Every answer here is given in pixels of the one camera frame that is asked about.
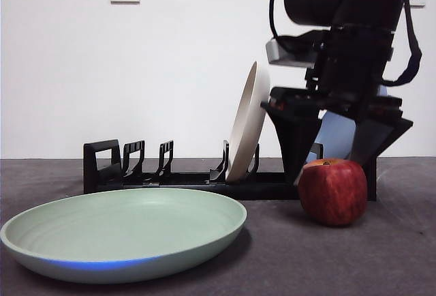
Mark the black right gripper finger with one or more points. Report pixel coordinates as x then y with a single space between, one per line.
298 135
378 135

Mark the red apple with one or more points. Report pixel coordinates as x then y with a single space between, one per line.
332 193

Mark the pale green plate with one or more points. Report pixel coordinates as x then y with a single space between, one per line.
119 221

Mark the blue plate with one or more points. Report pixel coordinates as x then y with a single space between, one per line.
335 135

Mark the cream plate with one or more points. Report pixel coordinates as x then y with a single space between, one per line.
250 122

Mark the black plate rack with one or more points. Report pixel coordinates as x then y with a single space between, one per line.
190 188

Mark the pale grey camera box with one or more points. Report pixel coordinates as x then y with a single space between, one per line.
289 54

